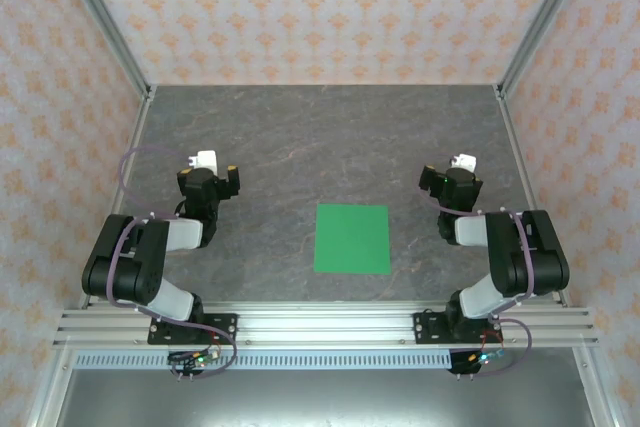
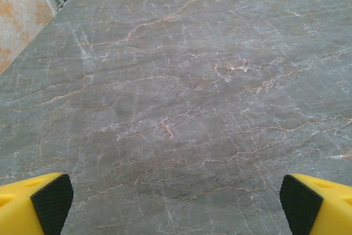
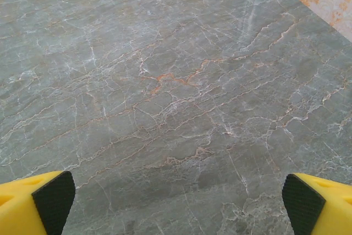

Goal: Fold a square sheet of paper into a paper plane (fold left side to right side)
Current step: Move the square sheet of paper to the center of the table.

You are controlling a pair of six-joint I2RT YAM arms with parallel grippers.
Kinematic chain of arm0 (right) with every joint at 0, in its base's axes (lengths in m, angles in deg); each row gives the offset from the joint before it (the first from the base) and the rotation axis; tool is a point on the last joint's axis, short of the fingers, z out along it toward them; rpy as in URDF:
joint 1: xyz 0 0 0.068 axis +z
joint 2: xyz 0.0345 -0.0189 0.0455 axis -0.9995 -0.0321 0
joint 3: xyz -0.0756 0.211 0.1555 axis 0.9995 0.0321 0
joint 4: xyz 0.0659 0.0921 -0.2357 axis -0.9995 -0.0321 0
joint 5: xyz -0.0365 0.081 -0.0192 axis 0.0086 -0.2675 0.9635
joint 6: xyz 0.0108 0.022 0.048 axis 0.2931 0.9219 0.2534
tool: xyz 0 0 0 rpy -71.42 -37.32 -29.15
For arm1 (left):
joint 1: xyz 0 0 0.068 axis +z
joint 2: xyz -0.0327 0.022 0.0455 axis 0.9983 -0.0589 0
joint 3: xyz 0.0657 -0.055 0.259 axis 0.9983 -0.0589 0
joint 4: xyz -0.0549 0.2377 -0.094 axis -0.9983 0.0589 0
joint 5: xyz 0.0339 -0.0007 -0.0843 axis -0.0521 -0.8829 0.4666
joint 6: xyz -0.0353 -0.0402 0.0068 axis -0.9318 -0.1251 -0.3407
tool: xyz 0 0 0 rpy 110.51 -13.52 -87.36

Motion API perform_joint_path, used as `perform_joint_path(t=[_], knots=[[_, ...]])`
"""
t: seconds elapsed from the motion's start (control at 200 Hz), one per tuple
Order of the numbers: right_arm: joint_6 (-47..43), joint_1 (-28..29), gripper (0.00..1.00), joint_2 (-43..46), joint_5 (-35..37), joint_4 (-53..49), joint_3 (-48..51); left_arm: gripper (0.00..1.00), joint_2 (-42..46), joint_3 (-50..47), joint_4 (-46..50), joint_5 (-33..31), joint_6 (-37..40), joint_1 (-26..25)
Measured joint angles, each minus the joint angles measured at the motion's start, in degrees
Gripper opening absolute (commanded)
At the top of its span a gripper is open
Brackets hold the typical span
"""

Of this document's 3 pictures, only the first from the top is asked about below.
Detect grey metal sheet panel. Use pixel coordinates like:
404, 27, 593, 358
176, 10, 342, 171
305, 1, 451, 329
52, 369, 594, 427

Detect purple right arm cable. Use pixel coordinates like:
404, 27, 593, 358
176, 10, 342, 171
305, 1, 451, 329
422, 149, 541, 378

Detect small control board with LED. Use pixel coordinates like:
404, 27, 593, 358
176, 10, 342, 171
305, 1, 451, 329
467, 346, 507, 367
167, 346, 222, 367

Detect green paper sheet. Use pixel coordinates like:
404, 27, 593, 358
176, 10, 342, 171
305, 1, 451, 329
313, 204, 391, 276

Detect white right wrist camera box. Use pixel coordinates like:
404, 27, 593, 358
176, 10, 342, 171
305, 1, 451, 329
448, 152, 478, 172

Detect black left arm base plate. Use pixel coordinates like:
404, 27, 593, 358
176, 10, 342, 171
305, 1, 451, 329
147, 313, 239, 346

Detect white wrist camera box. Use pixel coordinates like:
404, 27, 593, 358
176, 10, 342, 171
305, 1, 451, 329
448, 152, 478, 172
188, 149, 220, 174

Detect aluminium frame leg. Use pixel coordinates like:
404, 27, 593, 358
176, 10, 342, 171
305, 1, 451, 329
27, 346, 76, 427
572, 346, 616, 427

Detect aluminium table side rail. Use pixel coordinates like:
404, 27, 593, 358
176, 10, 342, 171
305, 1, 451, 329
494, 86, 570, 309
79, 86, 157, 309

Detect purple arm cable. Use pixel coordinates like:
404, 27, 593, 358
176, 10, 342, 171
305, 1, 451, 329
422, 149, 541, 378
107, 145, 238, 380

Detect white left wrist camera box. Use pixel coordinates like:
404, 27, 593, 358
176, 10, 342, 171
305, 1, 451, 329
188, 149, 220, 174

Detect grey slotted cable duct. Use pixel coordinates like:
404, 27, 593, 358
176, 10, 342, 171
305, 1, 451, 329
73, 351, 454, 371

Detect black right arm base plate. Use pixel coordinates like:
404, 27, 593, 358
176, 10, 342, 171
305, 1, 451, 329
412, 311, 504, 346

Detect aluminium frame post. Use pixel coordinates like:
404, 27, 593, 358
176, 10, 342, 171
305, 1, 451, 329
52, 0, 156, 103
493, 0, 597, 101

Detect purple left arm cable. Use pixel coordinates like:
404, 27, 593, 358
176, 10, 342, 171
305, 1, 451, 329
107, 145, 238, 380

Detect aluminium mounting rail beam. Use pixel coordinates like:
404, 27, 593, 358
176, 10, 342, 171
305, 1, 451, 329
52, 301, 600, 348

